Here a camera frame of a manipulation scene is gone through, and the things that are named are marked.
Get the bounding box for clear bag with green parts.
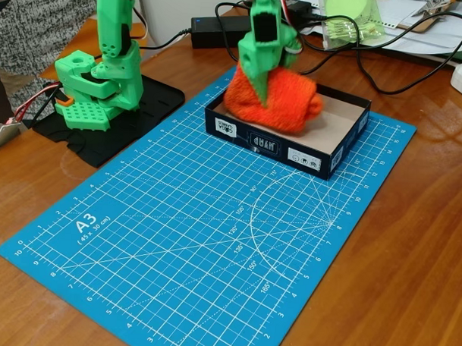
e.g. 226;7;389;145
316;0;387;53

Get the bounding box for blue A3 cutting mat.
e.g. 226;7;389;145
0;56;420;346

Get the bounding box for orange fuzzy sock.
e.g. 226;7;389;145
221;64;325;136

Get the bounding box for white paper sheets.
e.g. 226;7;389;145
286;0;462;69

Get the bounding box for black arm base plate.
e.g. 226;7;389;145
30;70;187;171

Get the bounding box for black power adapter brick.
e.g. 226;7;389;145
281;0;313;18

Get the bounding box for grey speckled fabric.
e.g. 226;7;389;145
0;0;99;120

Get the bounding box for black power adapter, blue LED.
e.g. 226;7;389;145
189;12;278;52

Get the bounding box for metal binder clip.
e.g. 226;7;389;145
410;0;457;19

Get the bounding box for thin black adapter cable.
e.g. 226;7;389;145
139;27;194;52

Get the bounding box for black cardboard box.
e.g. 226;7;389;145
202;62;372;183

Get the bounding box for red and black wires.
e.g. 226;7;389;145
11;80;65;125

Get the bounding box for black looping power cable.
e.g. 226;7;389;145
212;0;462;82

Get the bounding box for small controller circuit board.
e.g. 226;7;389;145
0;120;24;153

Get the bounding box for black long power cable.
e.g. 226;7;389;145
294;15;462;98

